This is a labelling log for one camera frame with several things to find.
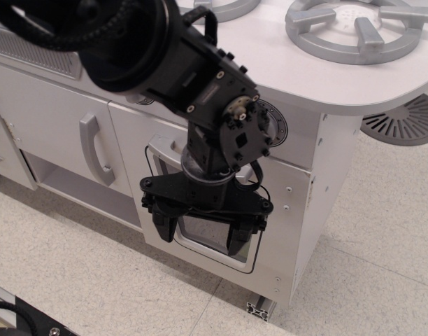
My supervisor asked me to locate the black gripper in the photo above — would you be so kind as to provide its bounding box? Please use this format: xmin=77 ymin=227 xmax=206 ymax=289
xmin=140 ymin=172 xmax=273 ymax=256

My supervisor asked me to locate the white oven door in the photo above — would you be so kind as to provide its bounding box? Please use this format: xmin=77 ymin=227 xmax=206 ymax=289
xmin=109 ymin=103 xmax=311 ymax=305

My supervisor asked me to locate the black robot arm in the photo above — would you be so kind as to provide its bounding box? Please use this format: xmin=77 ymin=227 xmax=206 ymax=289
xmin=0 ymin=1 xmax=273 ymax=256

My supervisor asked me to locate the grey left stove burner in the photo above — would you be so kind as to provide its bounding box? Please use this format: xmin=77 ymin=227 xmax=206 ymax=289
xmin=177 ymin=0 xmax=261 ymax=22

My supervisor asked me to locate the grey perforated vent panel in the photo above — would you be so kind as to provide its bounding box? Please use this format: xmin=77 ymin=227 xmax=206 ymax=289
xmin=0 ymin=28 xmax=82 ymax=79

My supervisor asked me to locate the grey slotted round disc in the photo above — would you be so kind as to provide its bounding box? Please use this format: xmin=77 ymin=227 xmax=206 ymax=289
xmin=360 ymin=94 xmax=428 ymax=146

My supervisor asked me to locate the black braided cable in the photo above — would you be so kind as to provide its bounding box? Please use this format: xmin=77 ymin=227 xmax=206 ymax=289
xmin=0 ymin=300 xmax=38 ymax=336

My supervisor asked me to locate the grey cupboard door handle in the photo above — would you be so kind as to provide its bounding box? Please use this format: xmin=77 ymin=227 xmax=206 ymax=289
xmin=79 ymin=113 xmax=115 ymax=187

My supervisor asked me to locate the aluminium extrusion frame foot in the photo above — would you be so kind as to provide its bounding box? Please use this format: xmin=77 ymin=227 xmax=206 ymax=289
xmin=246 ymin=293 xmax=276 ymax=322

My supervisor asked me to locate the white toy kitchen cabinet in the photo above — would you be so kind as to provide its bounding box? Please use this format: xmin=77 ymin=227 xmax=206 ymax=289
xmin=0 ymin=1 xmax=428 ymax=304

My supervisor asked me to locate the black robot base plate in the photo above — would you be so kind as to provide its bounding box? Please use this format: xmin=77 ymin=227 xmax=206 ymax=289
xmin=0 ymin=287 xmax=78 ymax=336

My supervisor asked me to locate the grey right oven knob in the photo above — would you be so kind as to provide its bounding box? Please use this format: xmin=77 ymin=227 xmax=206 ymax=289
xmin=257 ymin=99 xmax=288 ymax=147

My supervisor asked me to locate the white cupboard door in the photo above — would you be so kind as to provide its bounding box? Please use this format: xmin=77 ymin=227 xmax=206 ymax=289
xmin=0 ymin=66 xmax=129 ymax=194

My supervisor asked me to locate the grey right stove burner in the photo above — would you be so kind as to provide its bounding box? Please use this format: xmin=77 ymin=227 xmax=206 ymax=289
xmin=285 ymin=1 xmax=428 ymax=65

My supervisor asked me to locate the grey stove burner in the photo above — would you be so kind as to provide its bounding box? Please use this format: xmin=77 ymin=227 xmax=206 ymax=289
xmin=177 ymin=0 xmax=261 ymax=22
xmin=285 ymin=1 xmax=428 ymax=65

